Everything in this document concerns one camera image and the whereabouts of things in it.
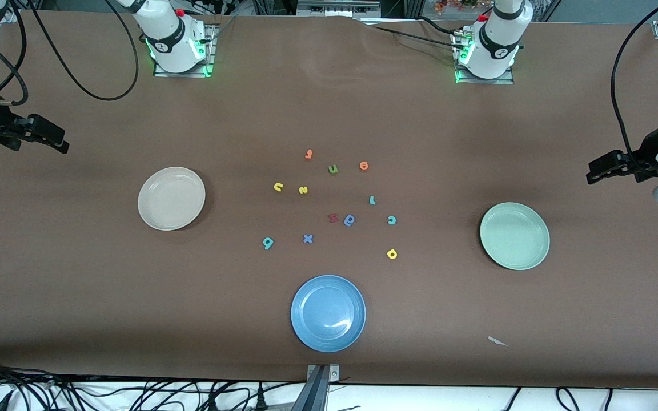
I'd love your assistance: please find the pale green plate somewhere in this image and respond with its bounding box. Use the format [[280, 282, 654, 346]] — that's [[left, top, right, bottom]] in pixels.
[[479, 202, 551, 271]]

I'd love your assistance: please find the beige brown plate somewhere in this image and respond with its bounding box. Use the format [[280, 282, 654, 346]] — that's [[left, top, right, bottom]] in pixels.
[[137, 166, 206, 232]]

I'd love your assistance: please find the brown table cover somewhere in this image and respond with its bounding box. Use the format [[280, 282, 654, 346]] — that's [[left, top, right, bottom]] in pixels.
[[0, 9, 658, 389]]

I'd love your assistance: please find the blue plate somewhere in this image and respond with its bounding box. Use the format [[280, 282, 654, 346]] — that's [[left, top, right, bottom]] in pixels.
[[291, 275, 367, 353]]

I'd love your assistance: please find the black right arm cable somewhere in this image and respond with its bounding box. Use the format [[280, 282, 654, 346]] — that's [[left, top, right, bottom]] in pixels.
[[0, 0, 139, 106]]

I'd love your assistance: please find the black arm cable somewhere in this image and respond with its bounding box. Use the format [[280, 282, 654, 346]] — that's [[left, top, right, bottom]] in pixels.
[[0, 0, 139, 106], [611, 0, 658, 166]]

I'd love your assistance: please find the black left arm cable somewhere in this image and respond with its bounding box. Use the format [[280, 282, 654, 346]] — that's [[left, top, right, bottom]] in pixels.
[[611, 0, 658, 166]]

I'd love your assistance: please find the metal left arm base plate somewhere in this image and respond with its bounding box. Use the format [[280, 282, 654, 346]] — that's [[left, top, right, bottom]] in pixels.
[[454, 33, 516, 86]]

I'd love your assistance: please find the black base cable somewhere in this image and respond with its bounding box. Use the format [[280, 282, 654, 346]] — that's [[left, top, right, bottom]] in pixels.
[[370, 25, 466, 49], [415, 16, 460, 37]]

